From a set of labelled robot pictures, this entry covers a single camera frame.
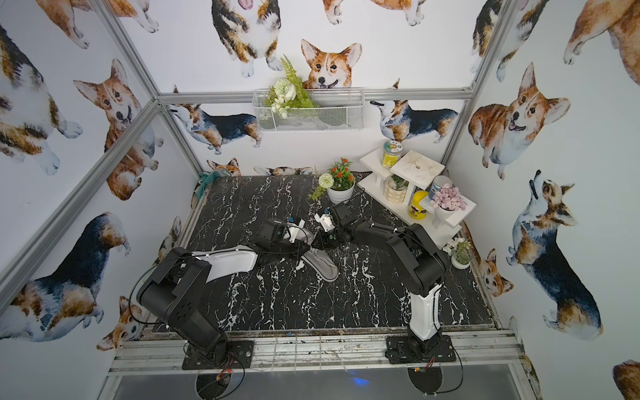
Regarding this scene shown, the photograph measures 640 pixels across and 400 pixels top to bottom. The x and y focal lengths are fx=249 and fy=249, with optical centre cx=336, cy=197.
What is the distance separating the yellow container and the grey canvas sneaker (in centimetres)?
39

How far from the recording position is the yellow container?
3.12 feet

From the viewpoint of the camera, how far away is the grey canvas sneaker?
0.89 metres
